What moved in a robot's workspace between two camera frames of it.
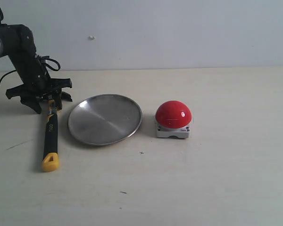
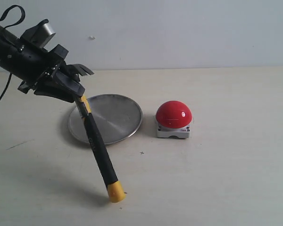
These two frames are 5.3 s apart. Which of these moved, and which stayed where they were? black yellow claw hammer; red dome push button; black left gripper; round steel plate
Moved: black left gripper; black yellow claw hammer
Stayed: red dome push button; round steel plate
